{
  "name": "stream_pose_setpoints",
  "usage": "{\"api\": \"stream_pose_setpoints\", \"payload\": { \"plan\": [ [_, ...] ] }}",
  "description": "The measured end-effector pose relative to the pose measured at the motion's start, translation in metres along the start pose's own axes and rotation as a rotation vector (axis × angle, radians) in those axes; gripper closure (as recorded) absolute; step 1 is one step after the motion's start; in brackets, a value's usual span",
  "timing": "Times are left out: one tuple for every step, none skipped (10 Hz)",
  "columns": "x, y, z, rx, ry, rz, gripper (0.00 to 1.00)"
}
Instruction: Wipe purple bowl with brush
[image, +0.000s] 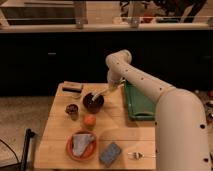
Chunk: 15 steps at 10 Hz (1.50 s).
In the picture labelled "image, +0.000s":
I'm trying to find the wooden block with dark top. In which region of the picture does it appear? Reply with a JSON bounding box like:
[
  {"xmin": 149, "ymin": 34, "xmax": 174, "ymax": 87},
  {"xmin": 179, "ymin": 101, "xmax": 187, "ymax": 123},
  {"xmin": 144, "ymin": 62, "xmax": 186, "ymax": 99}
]
[{"xmin": 62, "ymin": 81, "xmax": 83, "ymax": 93}]

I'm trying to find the orange plate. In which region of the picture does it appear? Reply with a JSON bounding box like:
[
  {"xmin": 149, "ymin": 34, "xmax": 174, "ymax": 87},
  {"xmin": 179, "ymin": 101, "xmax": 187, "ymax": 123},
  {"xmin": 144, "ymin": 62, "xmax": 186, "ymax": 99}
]
[{"xmin": 66, "ymin": 130, "xmax": 97, "ymax": 161}]

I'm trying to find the black chair frame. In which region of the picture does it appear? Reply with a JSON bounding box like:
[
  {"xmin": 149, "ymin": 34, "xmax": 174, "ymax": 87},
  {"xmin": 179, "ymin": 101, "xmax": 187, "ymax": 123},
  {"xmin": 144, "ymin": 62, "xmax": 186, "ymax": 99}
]
[{"xmin": 20, "ymin": 128, "xmax": 35, "ymax": 171}]

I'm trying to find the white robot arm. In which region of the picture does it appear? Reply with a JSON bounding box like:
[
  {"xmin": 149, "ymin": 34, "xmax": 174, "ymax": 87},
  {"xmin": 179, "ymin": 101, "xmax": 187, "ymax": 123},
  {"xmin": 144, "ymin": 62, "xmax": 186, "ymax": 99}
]
[{"xmin": 106, "ymin": 50, "xmax": 211, "ymax": 171}]

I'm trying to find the grey cloth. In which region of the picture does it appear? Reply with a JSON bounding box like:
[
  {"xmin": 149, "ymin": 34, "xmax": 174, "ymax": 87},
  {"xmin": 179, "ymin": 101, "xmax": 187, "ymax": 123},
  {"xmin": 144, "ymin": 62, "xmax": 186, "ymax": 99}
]
[{"xmin": 73, "ymin": 134, "xmax": 95, "ymax": 157}]

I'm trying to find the small dark cup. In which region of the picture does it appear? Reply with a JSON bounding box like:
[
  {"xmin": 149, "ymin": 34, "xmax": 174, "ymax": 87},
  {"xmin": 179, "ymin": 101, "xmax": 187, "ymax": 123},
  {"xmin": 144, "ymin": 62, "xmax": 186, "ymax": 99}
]
[{"xmin": 65, "ymin": 104, "xmax": 79, "ymax": 120}]

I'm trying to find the blue grey sponge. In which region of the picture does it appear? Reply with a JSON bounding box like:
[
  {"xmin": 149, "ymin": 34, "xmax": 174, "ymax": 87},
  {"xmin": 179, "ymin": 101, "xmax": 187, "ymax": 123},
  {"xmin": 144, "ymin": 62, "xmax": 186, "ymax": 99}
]
[{"xmin": 99, "ymin": 142, "xmax": 122, "ymax": 167}]

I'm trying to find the dark purple bowl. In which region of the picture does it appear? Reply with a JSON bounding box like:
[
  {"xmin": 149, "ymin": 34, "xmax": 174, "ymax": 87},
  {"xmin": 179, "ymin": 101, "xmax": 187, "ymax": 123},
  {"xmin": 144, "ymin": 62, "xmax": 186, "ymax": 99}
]
[{"xmin": 83, "ymin": 93, "xmax": 104, "ymax": 114}]

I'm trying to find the white dish brush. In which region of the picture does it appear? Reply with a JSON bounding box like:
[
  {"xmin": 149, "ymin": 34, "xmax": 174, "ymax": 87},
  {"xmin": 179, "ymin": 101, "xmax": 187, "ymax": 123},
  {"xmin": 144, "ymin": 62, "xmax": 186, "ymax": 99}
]
[{"xmin": 91, "ymin": 87, "xmax": 115, "ymax": 101}]

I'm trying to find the orange round object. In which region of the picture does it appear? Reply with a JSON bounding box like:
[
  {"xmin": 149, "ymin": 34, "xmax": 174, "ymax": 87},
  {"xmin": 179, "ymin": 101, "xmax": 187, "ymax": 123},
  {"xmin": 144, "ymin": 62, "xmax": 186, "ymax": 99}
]
[{"xmin": 83, "ymin": 115, "xmax": 96, "ymax": 128}]

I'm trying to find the silver fork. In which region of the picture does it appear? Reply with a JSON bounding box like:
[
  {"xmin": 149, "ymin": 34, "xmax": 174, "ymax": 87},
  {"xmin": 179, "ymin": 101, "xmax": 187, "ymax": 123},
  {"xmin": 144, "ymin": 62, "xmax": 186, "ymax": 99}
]
[{"xmin": 128, "ymin": 152, "xmax": 156, "ymax": 160}]

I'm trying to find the green cutting board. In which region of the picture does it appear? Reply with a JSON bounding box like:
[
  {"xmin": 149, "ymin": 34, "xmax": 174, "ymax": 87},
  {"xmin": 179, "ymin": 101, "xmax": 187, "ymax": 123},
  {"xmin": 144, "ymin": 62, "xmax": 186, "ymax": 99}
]
[{"xmin": 124, "ymin": 82, "xmax": 155, "ymax": 121}]

